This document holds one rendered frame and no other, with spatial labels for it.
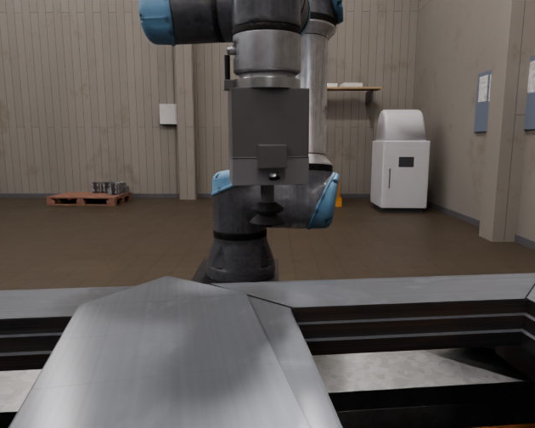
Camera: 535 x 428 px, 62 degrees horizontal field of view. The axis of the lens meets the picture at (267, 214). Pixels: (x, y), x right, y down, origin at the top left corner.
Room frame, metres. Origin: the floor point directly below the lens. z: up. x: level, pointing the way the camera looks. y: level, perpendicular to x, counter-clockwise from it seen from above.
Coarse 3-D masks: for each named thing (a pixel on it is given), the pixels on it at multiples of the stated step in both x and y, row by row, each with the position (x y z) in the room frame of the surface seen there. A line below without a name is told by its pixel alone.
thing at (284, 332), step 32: (0, 320) 0.41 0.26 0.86; (32, 320) 0.41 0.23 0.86; (64, 320) 0.42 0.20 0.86; (288, 320) 0.41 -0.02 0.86; (320, 320) 0.44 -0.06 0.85; (352, 320) 0.45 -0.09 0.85; (384, 320) 0.45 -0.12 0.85; (416, 320) 0.45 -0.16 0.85; (448, 320) 0.45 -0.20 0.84; (480, 320) 0.45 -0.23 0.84; (512, 320) 0.46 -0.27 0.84; (0, 352) 0.40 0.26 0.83; (32, 352) 0.40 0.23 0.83; (288, 352) 0.34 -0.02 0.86; (320, 352) 0.43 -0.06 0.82; (352, 352) 0.43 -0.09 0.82; (320, 384) 0.29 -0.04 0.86; (320, 416) 0.26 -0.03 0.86
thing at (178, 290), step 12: (132, 288) 0.50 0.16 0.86; (144, 288) 0.50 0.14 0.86; (156, 288) 0.50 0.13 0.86; (168, 288) 0.50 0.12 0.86; (180, 288) 0.50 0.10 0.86; (192, 288) 0.50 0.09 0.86; (204, 288) 0.50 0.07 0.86; (216, 288) 0.50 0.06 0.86; (96, 300) 0.46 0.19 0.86; (108, 300) 0.46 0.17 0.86; (120, 300) 0.46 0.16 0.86; (132, 300) 0.46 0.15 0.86; (144, 300) 0.46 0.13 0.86; (156, 300) 0.46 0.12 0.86
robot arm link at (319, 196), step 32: (320, 0) 0.91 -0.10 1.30; (320, 32) 0.92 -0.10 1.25; (320, 64) 0.91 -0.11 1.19; (320, 96) 0.91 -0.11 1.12; (320, 128) 0.90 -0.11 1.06; (320, 160) 0.88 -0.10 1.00; (288, 192) 0.87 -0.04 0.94; (320, 192) 0.86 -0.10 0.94; (288, 224) 0.88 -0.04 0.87; (320, 224) 0.87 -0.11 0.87
